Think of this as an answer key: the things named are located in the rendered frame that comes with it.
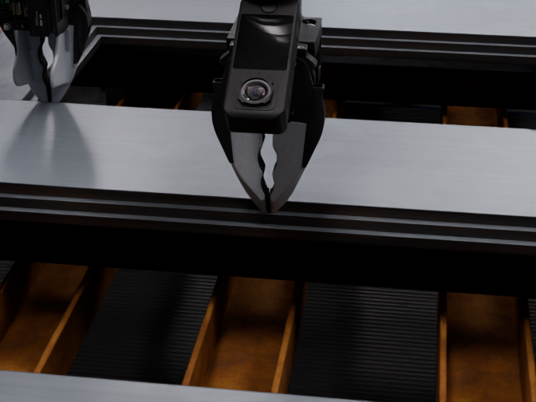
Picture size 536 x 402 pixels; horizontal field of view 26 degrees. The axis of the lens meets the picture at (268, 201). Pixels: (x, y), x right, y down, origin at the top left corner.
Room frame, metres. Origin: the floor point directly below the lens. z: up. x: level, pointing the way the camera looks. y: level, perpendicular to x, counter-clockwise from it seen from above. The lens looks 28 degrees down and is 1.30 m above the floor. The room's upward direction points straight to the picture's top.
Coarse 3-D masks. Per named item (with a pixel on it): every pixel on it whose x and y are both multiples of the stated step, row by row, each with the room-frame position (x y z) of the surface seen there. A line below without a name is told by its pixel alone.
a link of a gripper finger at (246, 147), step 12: (240, 132) 0.85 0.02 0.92; (240, 144) 0.85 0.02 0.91; (252, 144) 0.85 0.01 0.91; (240, 156) 0.85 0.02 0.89; (252, 156) 0.85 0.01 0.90; (240, 168) 0.85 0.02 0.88; (252, 168) 0.85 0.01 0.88; (264, 168) 0.86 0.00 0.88; (240, 180) 0.85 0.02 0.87; (252, 180) 0.85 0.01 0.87; (264, 180) 0.86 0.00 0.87; (252, 192) 0.85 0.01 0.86; (264, 192) 0.85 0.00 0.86; (264, 204) 0.85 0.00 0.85
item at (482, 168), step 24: (456, 144) 0.98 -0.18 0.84; (480, 144) 0.98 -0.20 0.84; (504, 144) 0.98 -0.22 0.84; (456, 168) 0.93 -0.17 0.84; (480, 168) 0.93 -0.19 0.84; (504, 168) 0.93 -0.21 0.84; (528, 168) 0.93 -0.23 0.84; (456, 192) 0.89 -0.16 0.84; (480, 192) 0.89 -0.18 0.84; (504, 192) 0.89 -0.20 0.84; (528, 192) 0.89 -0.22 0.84; (528, 216) 0.84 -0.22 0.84
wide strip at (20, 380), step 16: (0, 384) 0.61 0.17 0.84; (16, 384) 0.61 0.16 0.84; (32, 384) 0.61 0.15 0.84; (48, 384) 0.61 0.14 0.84; (64, 384) 0.61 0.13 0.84; (80, 384) 0.61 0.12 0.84; (96, 384) 0.61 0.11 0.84; (112, 384) 0.61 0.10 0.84; (128, 384) 0.61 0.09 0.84; (144, 384) 0.61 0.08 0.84; (160, 384) 0.61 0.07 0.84; (176, 384) 0.61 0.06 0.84; (0, 400) 0.60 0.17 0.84; (16, 400) 0.60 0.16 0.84; (32, 400) 0.60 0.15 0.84; (48, 400) 0.60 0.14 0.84; (64, 400) 0.60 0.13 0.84; (80, 400) 0.60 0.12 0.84; (96, 400) 0.60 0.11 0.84; (112, 400) 0.60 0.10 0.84; (128, 400) 0.60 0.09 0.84; (144, 400) 0.60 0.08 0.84; (160, 400) 0.60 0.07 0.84; (176, 400) 0.60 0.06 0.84; (192, 400) 0.60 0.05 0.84; (208, 400) 0.60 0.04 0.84; (224, 400) 0.60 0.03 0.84; (240, 400) 0.60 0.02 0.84; (256, 400) 0.60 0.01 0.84; (272, 400) 0.60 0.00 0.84; (288, 400) 0.60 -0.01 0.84; (304, 400) 0.60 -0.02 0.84; (320, 400) 0.60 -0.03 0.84; (336, 400) 0.60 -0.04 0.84; (352, 400) 0.60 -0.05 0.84
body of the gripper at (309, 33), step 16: (304, 32) 0.88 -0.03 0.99; (320, 32) 0.90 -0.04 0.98; (304, 48) 0.85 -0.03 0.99; (320, 48) 0.92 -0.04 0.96; (224, 64) 0.85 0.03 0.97; (304, 64) 0.84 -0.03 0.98; (320, 64) 0.92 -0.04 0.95; (224, 80) 0.85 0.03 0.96; (304, 80) 0.84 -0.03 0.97; (304, 96) 0.84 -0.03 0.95
